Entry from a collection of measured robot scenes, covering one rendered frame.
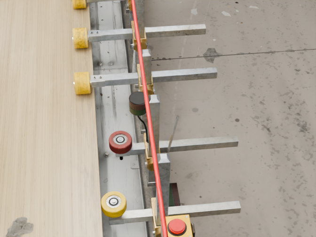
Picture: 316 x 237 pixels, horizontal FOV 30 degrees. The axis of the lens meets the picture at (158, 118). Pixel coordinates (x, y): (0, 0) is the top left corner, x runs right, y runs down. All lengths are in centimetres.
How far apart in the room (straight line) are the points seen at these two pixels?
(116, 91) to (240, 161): 88
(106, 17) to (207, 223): 112
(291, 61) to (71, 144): 200
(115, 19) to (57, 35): 57
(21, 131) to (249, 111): 163
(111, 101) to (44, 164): 64
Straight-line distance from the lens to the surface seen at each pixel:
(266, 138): 327
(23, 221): 187
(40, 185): 195
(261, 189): 305
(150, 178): 212
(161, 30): 234
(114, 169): 230
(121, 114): 248
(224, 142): 209
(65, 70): 228
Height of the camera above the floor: 247
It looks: 49 degrees down
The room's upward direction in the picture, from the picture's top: 1 degrees clockwise
